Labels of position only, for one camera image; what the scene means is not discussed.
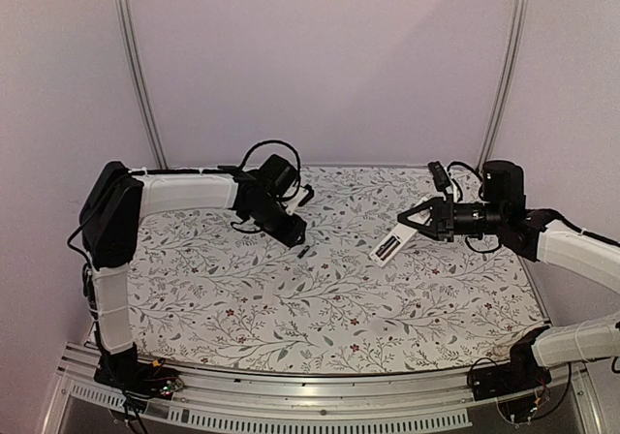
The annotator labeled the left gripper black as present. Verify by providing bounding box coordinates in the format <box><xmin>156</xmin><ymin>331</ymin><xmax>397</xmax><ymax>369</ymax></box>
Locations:
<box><xmin>247</xmin><ymin>199</ymin><xmax>308</xmax><ymax>248</ymax></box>

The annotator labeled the white remote control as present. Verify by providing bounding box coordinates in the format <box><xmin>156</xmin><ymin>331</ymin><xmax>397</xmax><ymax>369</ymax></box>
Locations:
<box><xmin>369</xmin><ymin>197</ymin><xmax>431</xmax><ymax>267</ymax></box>

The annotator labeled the blue battery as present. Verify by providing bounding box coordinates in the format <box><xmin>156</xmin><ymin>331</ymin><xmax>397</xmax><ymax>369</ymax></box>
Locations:
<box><xmin>375</xmin><ymin>235</ymin><xmax>400</xmax><ymax>258</ymax></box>
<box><xmin>297</xmin><ymin>245</ymin><xmax>311</xmax><ymax>259</ymax></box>

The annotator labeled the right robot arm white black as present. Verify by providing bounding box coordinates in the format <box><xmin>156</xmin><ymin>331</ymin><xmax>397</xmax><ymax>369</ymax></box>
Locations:
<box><xmin>397</xmin><ymin>160</ymin><xmax>619</xmax><ymax>391</ymax></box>

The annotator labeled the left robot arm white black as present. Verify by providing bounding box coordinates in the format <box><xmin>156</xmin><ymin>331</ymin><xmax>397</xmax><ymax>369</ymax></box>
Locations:
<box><xmin>67</xmin><ymin>154</ymin><xmax>314</xmax><ymax>389</ymax></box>

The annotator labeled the floral patterned table mat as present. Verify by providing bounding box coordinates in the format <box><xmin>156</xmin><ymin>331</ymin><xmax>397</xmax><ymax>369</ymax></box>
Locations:
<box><xmin>127</xmin><ymin>168</ymin><xmax>547</xmax><ymax>374</ymax></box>

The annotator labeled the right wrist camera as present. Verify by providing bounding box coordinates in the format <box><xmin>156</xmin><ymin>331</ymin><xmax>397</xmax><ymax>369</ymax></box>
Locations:
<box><xmin>427</xmin><ymin>161</ymin><xmax>458</xmax><ymax>201</ymax></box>

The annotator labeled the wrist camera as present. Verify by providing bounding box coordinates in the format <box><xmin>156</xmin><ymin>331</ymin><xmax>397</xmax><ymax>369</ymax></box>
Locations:
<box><xmin>427</xmin><ymin>161</ymin><xmax>458</xmax><ymax>201</ymax></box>
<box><xmin>283</xmin><ymin>184</ymin><xmax>315</xmax><ymax>215</ymax></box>

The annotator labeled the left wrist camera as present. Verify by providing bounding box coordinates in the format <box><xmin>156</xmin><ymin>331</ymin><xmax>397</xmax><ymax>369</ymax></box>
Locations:
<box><xmin>283</xmin><ymin>184</ymin><xmax>315</xmax><ymax>215</ymax></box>

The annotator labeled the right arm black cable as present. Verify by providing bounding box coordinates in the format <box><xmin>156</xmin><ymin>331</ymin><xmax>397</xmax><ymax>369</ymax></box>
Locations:
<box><xmin>445</xmin><ymin>161</ymin><xmax>503</xmax><ymax>256</ymax></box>

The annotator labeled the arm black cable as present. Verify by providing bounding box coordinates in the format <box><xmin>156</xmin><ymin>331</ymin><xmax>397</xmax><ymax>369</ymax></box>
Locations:
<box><xmin>445</xmin><ymin>161</ymin><xmax>503</xmax><ymax>256</ymax></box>
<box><xmin>239</xmin><ymin>139</ymin><xmax>302</xmax><ymax>183</ymax></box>

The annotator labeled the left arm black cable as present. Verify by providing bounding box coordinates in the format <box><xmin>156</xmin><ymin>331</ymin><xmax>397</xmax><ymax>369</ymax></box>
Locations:
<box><xmin>239</xmin><ymin>139</ymin><xmax>302</xmax><ymax>183</ymax></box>

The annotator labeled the front aluminium rail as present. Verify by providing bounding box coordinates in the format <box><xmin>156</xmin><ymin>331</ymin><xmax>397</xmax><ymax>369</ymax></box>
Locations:
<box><xmin>41</xmin><ymin>343</ymin><xmax>607</xmax><ymax>433</ymax></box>

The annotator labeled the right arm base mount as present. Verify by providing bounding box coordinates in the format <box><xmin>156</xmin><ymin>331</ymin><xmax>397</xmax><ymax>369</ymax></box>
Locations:
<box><xmin>466</xmin><ymin>340</ymin><xmax>552</xmax><ymax>401</ymax></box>

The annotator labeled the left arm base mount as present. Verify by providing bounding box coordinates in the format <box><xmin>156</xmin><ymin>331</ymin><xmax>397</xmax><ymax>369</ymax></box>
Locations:
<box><xmin>94</xmin><ymin>346</ymin><xmax>185</xmax><ymax>400</ymax></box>

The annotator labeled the right aluminium frame post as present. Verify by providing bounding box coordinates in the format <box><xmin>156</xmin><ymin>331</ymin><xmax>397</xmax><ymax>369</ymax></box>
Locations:
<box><xmin>477</xmin><ymin>0</ymin><xmax>529</xmax><ymax>170</ymax></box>

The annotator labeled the aluminium frame post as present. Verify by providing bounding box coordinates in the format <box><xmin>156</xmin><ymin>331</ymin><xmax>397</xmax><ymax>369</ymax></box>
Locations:
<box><xmin>114</xmin><ymin>0</ymin><xmax>170</xmax><ymax>170</ymax></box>
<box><xmin>477</xmin><ymin>0</ymin><xmax>529</xmax><ymax>170</ymax></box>

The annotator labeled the left aluminium frame post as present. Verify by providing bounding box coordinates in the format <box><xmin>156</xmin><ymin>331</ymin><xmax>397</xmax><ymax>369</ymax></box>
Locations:
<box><xmin>114</xmin><ymin>0</ymin><xmax>170</xmax><ymax>170</ymax></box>

